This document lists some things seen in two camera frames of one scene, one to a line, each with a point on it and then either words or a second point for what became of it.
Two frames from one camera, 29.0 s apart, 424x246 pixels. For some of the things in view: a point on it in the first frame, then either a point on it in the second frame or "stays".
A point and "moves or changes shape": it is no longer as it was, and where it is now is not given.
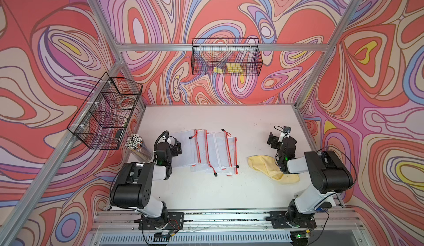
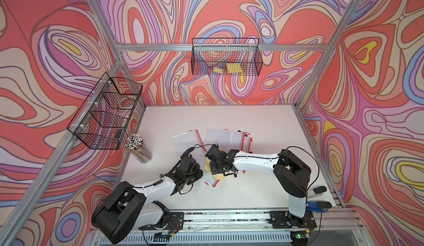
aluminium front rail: [327, 220] stays
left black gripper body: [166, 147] to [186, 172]
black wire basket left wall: [99, 123] stays
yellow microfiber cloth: [268, 164] moves or changes shape
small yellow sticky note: [218, 70] stays
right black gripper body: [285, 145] to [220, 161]
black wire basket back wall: [226, 56] stays
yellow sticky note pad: [234, 68] stays
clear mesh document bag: [203, 165] to [210, 180]
